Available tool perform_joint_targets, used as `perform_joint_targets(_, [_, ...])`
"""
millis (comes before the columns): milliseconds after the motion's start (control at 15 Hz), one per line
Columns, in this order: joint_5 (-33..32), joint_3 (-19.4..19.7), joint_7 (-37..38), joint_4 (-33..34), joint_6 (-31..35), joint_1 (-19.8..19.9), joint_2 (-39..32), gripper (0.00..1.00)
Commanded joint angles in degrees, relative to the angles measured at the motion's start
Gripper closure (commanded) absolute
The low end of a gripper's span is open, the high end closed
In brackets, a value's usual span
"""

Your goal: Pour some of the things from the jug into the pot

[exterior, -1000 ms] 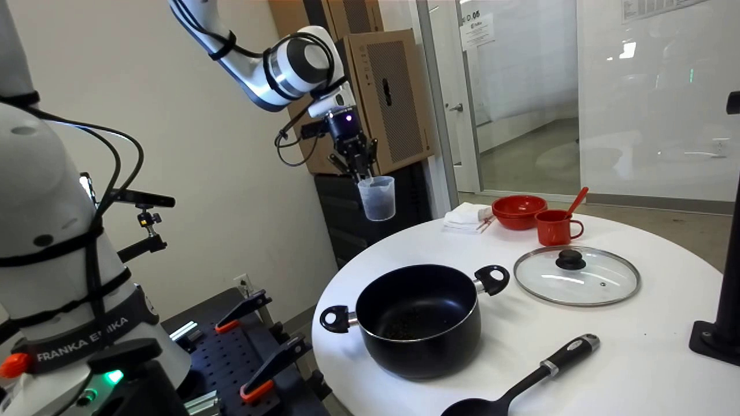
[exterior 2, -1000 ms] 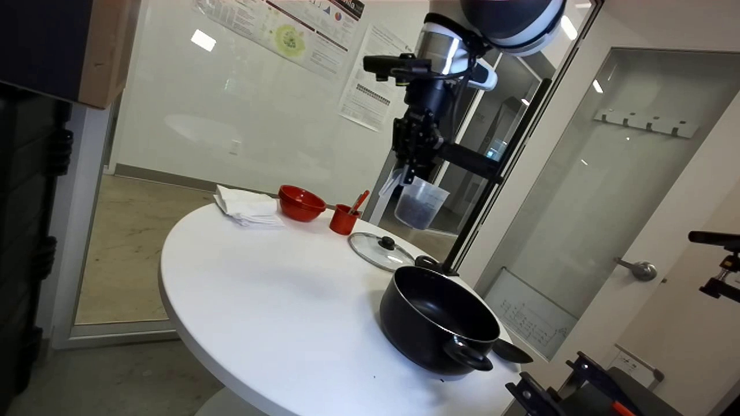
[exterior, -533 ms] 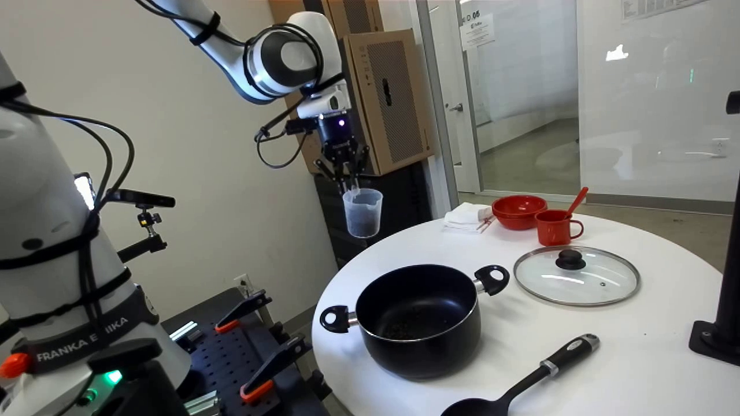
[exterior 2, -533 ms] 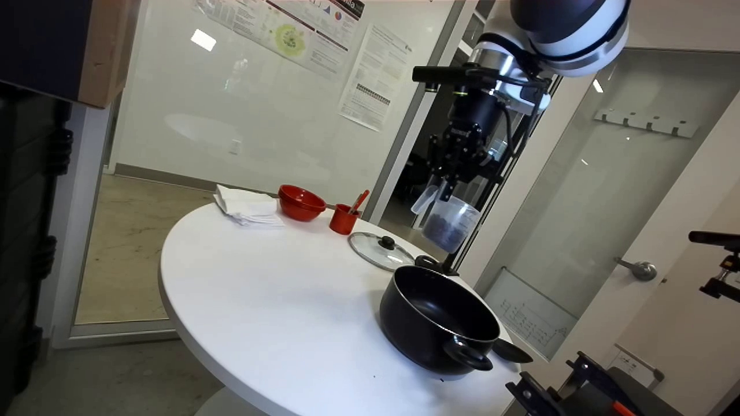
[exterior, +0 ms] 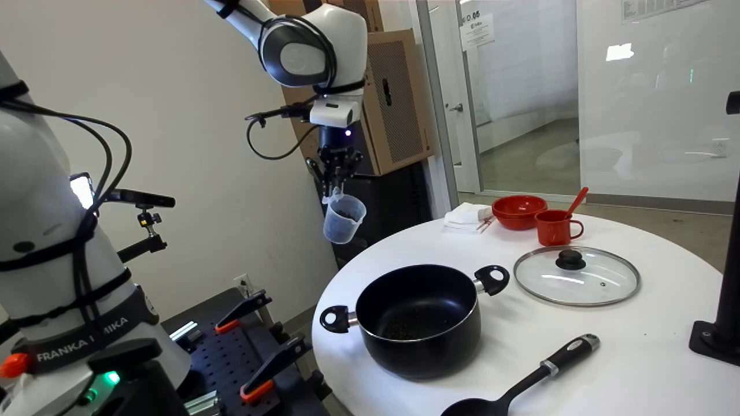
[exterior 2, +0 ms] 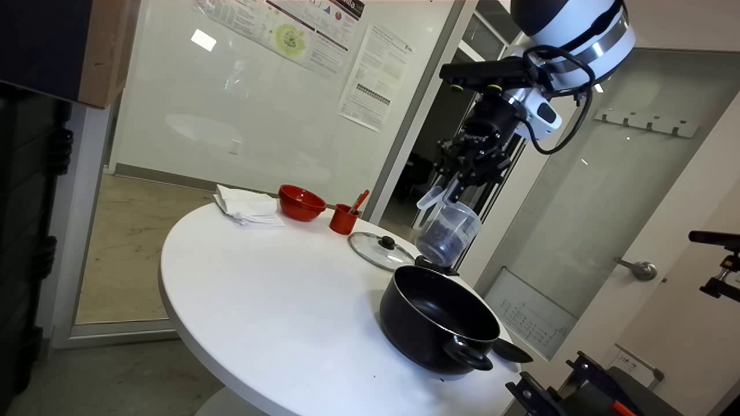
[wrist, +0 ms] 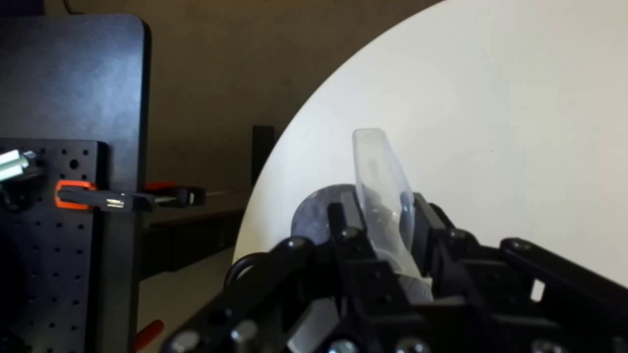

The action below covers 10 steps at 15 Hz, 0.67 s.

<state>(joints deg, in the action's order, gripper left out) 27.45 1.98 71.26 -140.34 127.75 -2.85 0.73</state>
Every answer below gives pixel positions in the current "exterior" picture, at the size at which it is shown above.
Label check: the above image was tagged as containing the black clamp with orange handle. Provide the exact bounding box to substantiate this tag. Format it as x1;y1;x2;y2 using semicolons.
237;334;310;406
212;289;272;334

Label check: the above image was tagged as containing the black two-handled cooking pot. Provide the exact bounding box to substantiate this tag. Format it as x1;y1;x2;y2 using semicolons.
316;261;513;378

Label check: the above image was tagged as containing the white paper door sign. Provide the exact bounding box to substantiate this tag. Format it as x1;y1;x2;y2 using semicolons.
458;9;496;52

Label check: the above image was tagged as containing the white wall poster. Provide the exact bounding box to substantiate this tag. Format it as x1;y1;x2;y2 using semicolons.
621;0;707;17

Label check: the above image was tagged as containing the black plastic ladle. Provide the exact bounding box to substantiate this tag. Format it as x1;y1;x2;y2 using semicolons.
440;331;603;416

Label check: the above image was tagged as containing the black camera on mount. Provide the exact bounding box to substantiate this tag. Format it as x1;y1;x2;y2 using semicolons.
101;187;177;264

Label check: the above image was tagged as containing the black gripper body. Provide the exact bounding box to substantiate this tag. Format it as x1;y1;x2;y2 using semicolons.
311;124;366;178

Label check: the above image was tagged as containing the red mug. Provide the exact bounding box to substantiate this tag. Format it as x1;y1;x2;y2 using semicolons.
535;208;588;250

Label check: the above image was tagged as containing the large cardboard box with handle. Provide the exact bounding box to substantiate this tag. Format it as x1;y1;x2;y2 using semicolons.
355;27;440;178

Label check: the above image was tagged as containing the grey metal door frame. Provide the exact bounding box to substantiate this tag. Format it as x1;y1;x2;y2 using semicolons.
413;0;483;221

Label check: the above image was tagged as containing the black camera stand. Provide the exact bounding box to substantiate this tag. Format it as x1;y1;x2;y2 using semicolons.
686;90;740;366

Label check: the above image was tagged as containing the black computer tower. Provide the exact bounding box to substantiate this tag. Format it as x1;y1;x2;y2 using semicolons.
320;161;435;268

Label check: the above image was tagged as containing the orange plastic spoon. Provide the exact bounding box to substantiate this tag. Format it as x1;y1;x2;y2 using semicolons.
565;185;591;220

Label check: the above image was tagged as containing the white paper napkin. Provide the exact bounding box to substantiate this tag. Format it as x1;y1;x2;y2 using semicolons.
447;200;499;232

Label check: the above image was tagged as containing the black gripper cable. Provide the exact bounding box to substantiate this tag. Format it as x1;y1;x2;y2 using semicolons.
243;104;320;163

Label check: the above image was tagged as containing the glass lid with black knob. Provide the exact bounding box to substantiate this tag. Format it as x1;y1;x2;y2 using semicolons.
512;245;642;310

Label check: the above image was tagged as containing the blue perforated workbench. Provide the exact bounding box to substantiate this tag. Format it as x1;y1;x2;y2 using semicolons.
157;286;331;416

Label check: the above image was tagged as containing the red bowl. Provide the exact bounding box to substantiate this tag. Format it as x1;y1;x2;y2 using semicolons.
491;194;551;232

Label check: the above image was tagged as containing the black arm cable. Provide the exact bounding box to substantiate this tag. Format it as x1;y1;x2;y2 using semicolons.
10;97;136;227

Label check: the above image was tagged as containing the clear plastic measuring jug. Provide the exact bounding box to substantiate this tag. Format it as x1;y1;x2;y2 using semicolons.
321;192;369;246

